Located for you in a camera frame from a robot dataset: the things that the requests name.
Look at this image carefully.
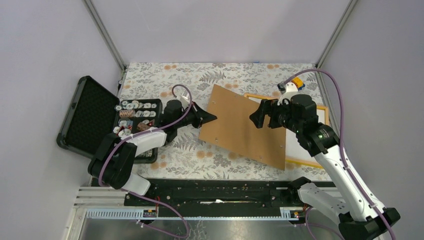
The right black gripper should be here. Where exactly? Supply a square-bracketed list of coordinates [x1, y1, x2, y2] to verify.
[248, 96, 302, 134]

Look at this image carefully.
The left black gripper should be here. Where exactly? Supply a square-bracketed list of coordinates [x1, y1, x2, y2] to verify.
[174, 101, 217, 129]

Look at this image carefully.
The brown cardboard backing board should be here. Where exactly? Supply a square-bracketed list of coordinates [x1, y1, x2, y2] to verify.
[199, 84, 286, 170]

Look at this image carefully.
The printed building photo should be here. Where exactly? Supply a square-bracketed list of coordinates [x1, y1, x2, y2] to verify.
[246, 96, 327, 164]

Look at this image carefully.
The yellow wooden picture frame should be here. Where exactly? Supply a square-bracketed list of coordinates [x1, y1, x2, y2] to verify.
[243, 92, 330, 170]

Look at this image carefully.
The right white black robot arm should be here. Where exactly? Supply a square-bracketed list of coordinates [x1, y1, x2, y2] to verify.
[249, 94, 401, 240]

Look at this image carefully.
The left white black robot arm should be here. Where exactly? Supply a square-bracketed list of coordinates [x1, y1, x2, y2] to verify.
[87, 100, 217, 206]

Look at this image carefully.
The floral patterned table mat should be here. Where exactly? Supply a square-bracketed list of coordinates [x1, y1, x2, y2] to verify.
[118, 63, 330, 181]

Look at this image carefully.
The yellow blue toy car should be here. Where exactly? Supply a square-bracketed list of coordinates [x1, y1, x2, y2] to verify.
[291, 76, 305, 91]

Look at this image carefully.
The black poker chip case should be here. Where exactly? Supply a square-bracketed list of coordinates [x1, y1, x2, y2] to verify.
[56, 76, 163, 158]

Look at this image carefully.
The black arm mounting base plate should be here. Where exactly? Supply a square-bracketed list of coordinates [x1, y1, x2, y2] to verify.
[91, 177, 339, 219]

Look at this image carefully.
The aluminium rail front frame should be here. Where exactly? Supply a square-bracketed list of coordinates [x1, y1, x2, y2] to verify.
[66, 186, 382, 240]

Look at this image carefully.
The right aluminium corner post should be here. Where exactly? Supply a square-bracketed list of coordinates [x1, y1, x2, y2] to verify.
[315, 0, 359, 69]

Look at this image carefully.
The aluminium corner post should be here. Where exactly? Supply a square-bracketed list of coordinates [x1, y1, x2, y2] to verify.
[82, 0, 127, 72]
[315, 0, 359, 69]

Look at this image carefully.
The left aluminium corner post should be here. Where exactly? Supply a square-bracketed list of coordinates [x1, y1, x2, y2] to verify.
[82, 0, 127, 72]

